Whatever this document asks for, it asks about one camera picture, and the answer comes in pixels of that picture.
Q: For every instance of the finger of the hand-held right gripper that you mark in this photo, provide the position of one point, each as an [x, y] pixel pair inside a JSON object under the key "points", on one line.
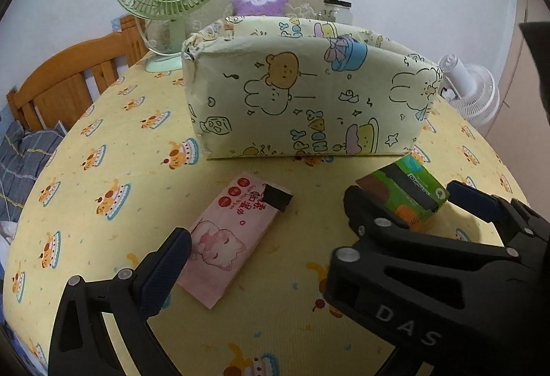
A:
{"points": [[365, 212], [472, 200]]}

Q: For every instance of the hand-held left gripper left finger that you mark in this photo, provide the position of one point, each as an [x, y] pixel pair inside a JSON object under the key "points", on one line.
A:
{"points": [[165, 273]]}

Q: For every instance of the white standing fan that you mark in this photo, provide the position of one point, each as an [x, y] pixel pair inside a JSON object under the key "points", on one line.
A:
{"points": [[477, 92]]}

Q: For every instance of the glass jar with lid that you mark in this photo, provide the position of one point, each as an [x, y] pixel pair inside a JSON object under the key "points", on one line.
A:
{"points": [[337, 11]]}

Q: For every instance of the pink wet wipes packet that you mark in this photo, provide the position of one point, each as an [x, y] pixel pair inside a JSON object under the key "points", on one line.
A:
{"points": [[227, 243]]}

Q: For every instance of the blue plaid pillow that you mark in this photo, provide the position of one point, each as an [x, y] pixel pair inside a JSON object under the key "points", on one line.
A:
{"points": [[25, 161]]}

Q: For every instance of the green tissue packet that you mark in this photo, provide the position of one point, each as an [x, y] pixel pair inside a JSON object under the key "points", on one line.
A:
{"points": [[408, 187]]}

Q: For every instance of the yellow printed fabric storage box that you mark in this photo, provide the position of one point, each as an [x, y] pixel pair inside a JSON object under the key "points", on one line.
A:
{"points": [[300, 101]]}

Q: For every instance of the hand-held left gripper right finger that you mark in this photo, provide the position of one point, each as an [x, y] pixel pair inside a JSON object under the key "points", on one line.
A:
{"points": [[429, 367]]}

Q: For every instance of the beige door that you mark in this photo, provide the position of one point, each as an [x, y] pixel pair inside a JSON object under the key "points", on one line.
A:
{"points": [[513, 58]]}

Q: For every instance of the yellow printed tablecloth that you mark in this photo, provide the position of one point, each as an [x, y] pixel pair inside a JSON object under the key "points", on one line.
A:
{"points": [[107, 144]]}

